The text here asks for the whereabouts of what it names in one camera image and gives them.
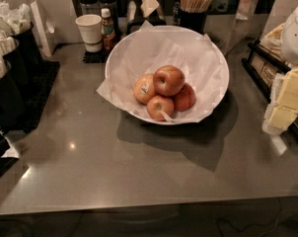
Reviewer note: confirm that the small amber sauce bottle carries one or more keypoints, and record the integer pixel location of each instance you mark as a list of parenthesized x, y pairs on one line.
[(108, 32)]

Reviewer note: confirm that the black container with white packets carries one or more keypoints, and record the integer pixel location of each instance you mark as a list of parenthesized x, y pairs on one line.
[(16, 24)]

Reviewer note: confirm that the left yellow-red apple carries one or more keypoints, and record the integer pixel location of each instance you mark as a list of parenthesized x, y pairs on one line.
[(143, 90)]

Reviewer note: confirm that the white paper cup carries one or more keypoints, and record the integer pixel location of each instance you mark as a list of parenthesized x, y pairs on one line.
[(90, 28)]

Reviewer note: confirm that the black napkin holder with napkins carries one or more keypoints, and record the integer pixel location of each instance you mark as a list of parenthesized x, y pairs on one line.
[(139, 11)]

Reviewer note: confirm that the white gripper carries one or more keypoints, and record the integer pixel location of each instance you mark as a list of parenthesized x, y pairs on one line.
[(295, 39)]

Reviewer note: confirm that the black rubber mat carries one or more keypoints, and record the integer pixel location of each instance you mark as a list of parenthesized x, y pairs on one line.
[(36, 95)]

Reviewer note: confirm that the small black coaster mat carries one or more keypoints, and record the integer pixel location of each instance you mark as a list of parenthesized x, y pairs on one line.
[(96, 57)]

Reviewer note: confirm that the black cup of stir sticks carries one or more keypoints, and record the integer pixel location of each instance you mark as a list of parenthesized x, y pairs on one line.
[(193, 14)]

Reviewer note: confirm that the white paper liner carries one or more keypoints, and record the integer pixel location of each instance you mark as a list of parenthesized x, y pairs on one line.
[(155, 50)]

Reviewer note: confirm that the white standing card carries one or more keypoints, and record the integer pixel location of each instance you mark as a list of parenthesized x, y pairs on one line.
[(44, 28)]

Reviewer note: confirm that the dark shaker right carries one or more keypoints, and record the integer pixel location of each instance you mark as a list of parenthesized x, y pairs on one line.
[(112, 5)]

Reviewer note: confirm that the black container with white cutlery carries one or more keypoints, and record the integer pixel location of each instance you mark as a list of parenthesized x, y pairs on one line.
[(9, 49)]

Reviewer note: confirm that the red apple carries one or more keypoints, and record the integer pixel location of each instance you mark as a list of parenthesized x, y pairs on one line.
[(168, 80), (185, 98), (159, 107)]

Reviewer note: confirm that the black front cutlery container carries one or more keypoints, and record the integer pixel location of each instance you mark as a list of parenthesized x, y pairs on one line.
[(11, 103)]

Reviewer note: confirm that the black condiment rack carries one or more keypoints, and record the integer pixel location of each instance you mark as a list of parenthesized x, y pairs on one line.
[(262, 65)]

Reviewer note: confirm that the white bowl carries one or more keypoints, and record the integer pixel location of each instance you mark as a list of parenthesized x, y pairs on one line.
[(201, 83)]

